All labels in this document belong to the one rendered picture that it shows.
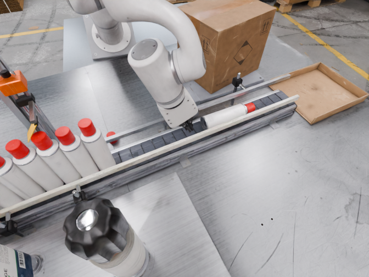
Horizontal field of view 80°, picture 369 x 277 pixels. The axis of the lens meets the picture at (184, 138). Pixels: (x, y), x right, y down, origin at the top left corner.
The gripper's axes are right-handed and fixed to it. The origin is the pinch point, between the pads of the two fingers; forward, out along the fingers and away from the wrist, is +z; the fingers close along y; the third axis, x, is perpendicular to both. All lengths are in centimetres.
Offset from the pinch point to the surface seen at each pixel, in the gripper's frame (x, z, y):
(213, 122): 1.7, 3.8, -7.8
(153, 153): 4.2, -3.2, 13.7
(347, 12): -167, 208, -299
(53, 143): -0.2, -23.5, 30.5
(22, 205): 4, -16, 48
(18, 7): -390, 53, 114
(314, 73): -10, 34, -65
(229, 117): 2.1, 6.3, -13.8
